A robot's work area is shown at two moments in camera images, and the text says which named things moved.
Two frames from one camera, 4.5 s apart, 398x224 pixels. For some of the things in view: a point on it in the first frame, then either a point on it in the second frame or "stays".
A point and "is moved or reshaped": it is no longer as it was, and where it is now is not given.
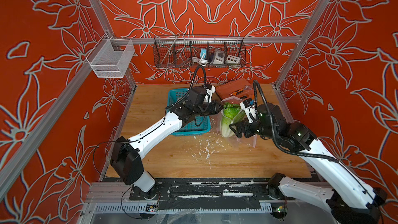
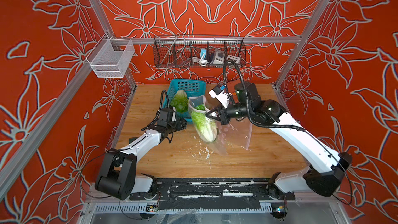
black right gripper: (246, 133) to (223, 117)
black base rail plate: (212, 194) stays
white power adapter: (219, 57) stays
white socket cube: (232, 59) stays
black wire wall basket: (195, 51) stays
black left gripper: (215, 110) to (181, 125)
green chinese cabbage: (232, 114) is moved or reshaped
